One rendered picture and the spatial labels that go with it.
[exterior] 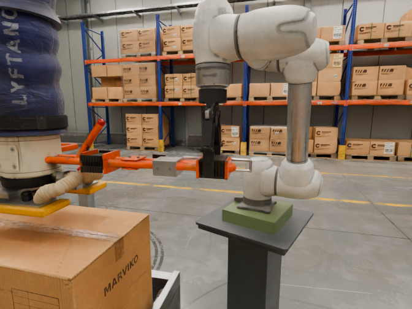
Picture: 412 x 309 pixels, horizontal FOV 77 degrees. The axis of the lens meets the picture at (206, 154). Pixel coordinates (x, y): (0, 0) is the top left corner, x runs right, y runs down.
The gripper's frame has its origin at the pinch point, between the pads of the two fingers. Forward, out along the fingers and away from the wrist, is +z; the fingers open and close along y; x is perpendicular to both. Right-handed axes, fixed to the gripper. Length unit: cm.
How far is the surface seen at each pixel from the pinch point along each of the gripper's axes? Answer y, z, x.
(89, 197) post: -48, 32, -78
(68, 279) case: 22.0, 24.8, -29.8
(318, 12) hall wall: -836, -313, 156
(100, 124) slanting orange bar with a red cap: 2.0, -10.7, -32.7
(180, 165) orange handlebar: 3.5, 0.0, -8.0
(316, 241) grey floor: -199, 118, 70
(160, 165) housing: 3.7, 0.2, -13.6
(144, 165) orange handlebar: 3.8, 0.6, -18.5
